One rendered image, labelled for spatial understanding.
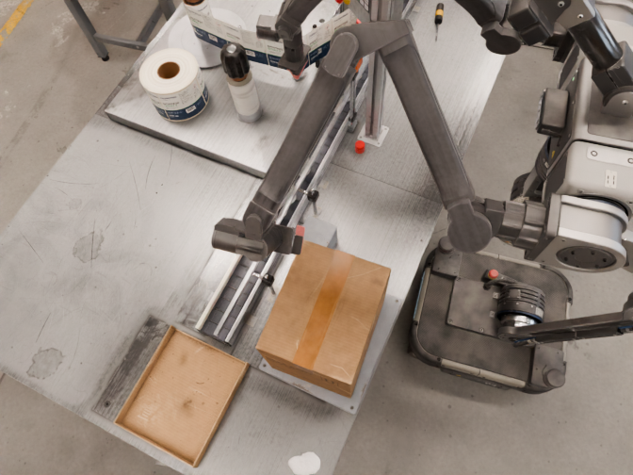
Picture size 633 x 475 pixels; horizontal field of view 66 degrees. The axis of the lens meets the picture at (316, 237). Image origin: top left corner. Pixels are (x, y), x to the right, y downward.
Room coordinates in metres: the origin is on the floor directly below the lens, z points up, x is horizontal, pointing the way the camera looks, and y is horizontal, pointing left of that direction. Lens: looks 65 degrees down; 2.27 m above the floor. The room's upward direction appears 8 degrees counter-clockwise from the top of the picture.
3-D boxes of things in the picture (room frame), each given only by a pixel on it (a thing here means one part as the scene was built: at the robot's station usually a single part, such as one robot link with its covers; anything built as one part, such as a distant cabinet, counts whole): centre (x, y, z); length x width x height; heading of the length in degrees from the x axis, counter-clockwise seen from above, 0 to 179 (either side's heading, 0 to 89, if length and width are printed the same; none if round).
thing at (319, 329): (0.34, 0.00, 0.99); 0.30 x 0.24 x 0.27; 151
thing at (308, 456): (0.01, 0.12, 0.85); 0.08 x 0.07 x 0.04; 55
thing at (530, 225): (0.34, -0.37, 1.45); 0.09 x 0.08 x 0.12; 156
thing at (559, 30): (0.80, -0.58, 1.45); 0.09 x 0.08 x 0.12; 156
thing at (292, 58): (1.11, -0.01, 1.18); 0.10 x 0.07 x 0.07; 148
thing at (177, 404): (0.23, 0.43, 0.85); 0.30 x 0.26 x 0.04; 147
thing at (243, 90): (1.16, 0.17, 1.03); 0.09 x 0.09 x 0.30
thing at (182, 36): (1.54, 0.31, 0.89); 0.31 x 0.31 x 0.01
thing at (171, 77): (1.26, 0.41, 0.95); 0.20 x 0.20 x 0.14
